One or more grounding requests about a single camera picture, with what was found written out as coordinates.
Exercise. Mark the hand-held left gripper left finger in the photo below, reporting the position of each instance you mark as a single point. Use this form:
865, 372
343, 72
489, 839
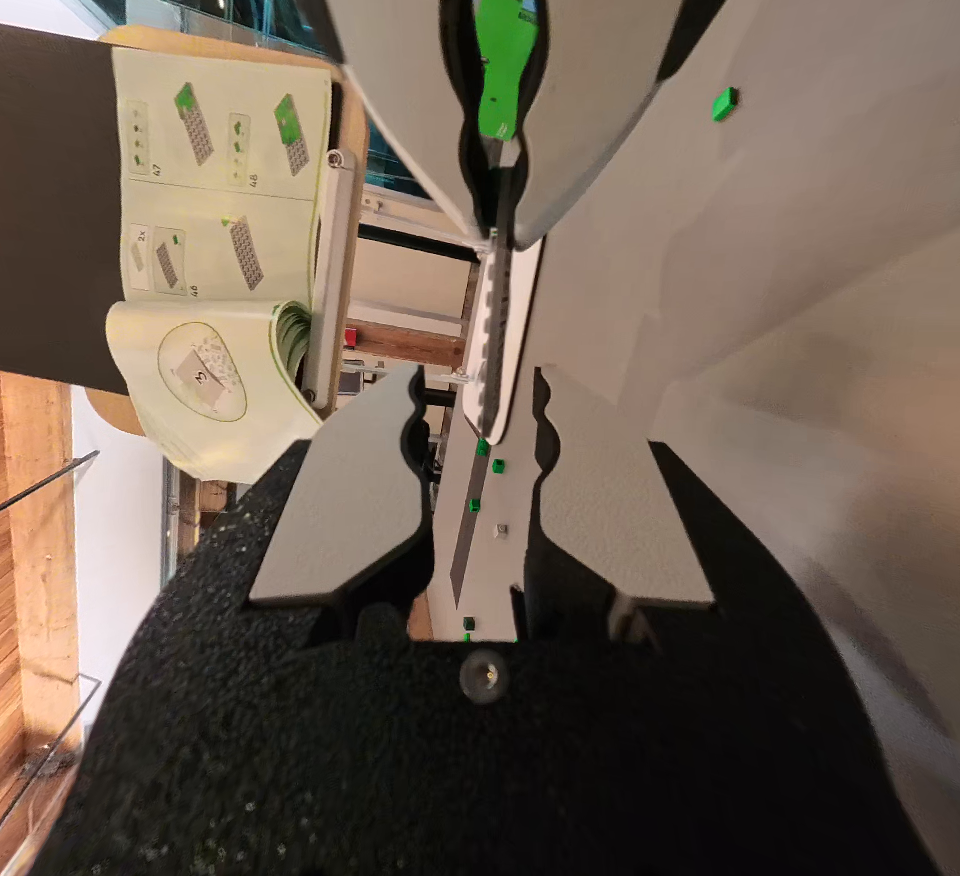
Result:
337, 501

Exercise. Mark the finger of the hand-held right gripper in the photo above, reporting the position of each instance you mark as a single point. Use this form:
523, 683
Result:
390, 29
607, 29

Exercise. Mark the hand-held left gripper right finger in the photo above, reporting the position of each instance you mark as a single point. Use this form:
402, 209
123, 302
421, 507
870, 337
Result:
622, 509

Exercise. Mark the grey studded building plate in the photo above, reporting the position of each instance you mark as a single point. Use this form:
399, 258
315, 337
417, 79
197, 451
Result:
502, 51

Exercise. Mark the grey desk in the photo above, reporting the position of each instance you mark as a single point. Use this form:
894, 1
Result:
787, 291

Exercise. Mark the dark tape strip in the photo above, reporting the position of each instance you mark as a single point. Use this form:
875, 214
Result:
466, 554

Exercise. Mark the building instruction booklet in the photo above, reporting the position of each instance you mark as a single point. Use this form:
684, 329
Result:
225, 216

